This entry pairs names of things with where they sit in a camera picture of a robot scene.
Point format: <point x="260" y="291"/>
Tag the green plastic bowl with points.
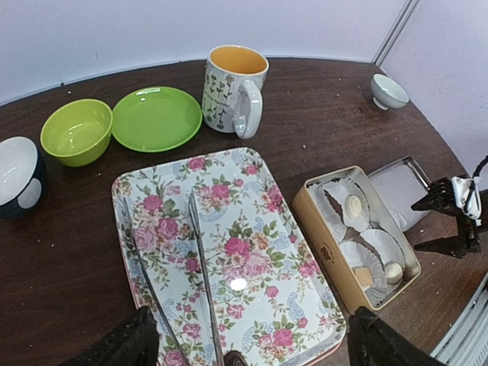
<point x="78" y="133"/>

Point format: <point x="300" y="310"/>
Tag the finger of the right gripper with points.
<point x="439" y="197"/>
<point x="454" y="246"/>

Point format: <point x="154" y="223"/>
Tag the tan chocolate tin box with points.
<point x="341" y="244"/>

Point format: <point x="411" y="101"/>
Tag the white swirl chocolate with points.
<point x="353" y="206"/>

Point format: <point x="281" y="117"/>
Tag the floral rectangular tray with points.
<point x="271" y="300"/>

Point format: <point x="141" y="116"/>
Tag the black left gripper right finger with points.
<point x="371" y="341"/>

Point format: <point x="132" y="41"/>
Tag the caramel brown chocolate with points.
<point x="364" y="277"/>

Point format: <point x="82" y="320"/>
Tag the tan tin lid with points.
<point x="400" y="184"/>

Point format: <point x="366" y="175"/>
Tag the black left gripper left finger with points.
<point x="135" y="341"/>

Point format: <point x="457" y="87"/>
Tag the dark blue white bowl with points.
<point x="23" y="176"/>

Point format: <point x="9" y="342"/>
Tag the pale celadon small bowl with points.
<point x="387" y="94"/>

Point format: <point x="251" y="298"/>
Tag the right aluminium corner post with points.
<point x="395" y="31"/>

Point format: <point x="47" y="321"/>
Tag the green plastic plate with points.
<point x="156" y="119"/>

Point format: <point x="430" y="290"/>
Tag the metal tongs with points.
<point x="193" y="213"/>

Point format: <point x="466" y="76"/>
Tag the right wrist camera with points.
<point x="467" y="196"/>

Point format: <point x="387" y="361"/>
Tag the white heart chocolate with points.
<point x="393" y="272"/>

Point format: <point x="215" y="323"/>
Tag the floral mug orange inside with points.
<point x="232" y="99"/>

